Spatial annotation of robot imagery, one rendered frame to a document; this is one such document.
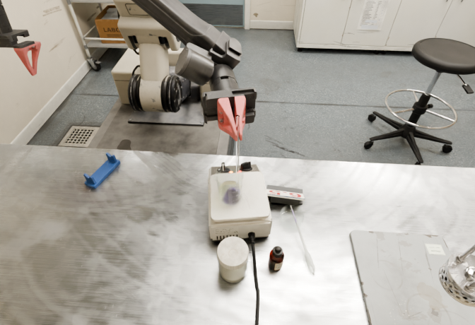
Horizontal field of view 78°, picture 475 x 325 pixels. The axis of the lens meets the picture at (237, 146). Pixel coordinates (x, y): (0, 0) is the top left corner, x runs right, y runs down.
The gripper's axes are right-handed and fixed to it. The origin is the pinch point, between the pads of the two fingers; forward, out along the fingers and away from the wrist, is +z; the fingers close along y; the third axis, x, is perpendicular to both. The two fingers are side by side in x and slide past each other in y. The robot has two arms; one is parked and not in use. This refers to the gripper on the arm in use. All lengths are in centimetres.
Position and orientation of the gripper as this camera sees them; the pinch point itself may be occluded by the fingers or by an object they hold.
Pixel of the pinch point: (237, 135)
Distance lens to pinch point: 50.4
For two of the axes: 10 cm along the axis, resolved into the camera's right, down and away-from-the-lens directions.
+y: 9.8, -1.3, 1.4
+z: 1.9, 6.9, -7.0
